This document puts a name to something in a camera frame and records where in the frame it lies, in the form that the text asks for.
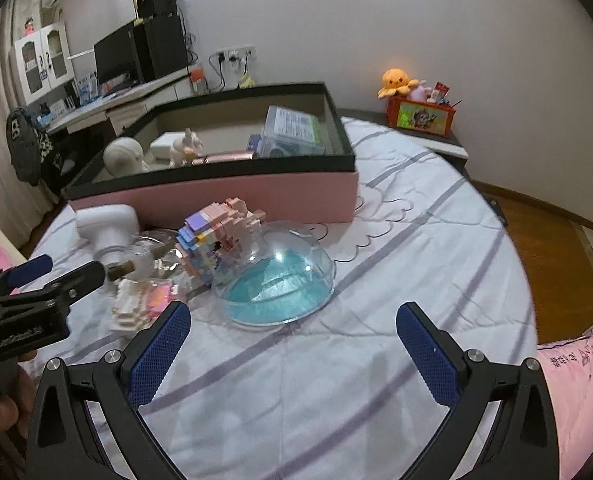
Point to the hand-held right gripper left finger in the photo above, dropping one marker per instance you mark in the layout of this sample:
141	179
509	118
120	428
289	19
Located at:
159	355

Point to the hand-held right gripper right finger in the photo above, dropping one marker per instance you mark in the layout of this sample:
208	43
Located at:
426	355

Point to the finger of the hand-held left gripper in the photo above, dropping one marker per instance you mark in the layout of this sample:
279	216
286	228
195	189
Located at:
31	267
76	282

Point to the pink white brick model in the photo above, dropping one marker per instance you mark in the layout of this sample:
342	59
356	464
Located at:
141	305

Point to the glass bottle with cork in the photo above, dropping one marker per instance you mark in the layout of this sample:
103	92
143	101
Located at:
146	255

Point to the pastel brick block model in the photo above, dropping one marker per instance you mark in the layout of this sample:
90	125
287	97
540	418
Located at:
211	235

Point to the white round robot toy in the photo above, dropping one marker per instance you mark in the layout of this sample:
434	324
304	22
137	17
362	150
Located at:
124	155

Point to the clear dome with blue base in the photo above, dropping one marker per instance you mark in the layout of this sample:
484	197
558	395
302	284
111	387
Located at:
276	285

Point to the small white box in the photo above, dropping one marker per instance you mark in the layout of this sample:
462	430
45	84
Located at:
164	144

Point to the baby doll figure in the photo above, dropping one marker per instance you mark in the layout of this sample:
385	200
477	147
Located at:
184	147

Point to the pink box with black rim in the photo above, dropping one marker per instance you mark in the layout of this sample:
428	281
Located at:
276	195

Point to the clear plastic box green label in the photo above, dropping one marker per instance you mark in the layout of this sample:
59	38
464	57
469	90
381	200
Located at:
294	127

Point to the black backpack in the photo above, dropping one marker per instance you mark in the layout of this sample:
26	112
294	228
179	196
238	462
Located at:
21	147

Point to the pink printed cloth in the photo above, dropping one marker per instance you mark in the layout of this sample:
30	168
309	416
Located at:
581	390

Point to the white desk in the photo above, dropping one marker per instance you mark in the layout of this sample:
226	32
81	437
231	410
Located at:
126	102

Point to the blue box on desk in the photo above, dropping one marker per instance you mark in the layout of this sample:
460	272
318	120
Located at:
87	87

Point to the white glass door cabinet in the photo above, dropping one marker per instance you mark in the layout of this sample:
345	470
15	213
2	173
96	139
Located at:
39	65

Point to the black monitor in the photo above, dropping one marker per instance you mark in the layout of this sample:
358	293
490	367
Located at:
114	57

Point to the bottle with orange cap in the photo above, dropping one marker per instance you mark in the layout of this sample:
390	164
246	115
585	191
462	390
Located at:
198	82

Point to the red printed storage box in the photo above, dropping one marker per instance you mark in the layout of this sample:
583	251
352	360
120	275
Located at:
421	117

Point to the small doll figure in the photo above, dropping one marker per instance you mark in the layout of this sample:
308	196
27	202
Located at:
28	26

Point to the black computer tower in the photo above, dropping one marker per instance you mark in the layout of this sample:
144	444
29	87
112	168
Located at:
161	47

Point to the purple plush toy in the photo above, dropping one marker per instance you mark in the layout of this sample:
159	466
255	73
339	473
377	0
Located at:
419	92

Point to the snack bag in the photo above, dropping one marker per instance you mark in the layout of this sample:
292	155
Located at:
247	81

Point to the orange octopus plush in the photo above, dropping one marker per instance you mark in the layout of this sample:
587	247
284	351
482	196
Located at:
396	82

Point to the black speaker box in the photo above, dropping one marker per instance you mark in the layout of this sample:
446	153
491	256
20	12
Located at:
156	2

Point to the wall socket strip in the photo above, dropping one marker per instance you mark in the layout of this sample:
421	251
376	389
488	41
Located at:
236	54

